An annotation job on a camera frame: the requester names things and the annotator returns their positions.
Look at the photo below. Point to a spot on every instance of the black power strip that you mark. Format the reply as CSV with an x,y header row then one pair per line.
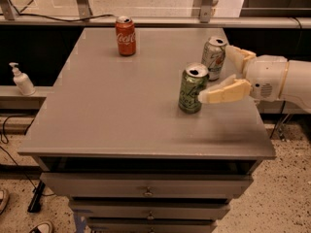
x,y
35,206

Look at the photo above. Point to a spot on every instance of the red Coca-Cola can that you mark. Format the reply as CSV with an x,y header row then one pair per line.
x,y
126,38

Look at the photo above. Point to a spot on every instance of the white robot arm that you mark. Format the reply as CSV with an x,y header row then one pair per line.
x,y
296,86

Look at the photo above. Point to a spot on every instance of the white pump soap bottle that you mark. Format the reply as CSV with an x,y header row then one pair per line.
x,y
22,81

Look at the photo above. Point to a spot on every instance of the top grey drawer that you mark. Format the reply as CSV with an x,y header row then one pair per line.
x,y
146,185

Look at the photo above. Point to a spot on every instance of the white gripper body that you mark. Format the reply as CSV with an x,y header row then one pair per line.
x,y
266,77

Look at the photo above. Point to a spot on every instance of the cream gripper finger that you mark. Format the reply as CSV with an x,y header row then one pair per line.
x,y
238,57
229,90

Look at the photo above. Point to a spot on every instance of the green soda can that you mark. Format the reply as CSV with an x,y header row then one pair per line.
x,y
194,79

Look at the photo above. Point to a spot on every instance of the middle grey drawer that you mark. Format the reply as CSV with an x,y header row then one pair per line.
x,y
150,209

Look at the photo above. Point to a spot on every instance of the grey drawer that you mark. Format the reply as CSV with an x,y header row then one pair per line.
x,y
150,226
146,185
150,209

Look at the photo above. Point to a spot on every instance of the grey drawer cabinet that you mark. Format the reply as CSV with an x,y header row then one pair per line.
x,y
109,114

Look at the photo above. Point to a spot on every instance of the bottom grey drawer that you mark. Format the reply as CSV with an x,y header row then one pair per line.
x,y
150,226

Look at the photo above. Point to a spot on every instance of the white 7up can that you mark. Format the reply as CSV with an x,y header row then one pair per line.
x,y
213,56

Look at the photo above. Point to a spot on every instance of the right white shoe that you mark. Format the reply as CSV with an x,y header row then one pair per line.
x,y
43,227

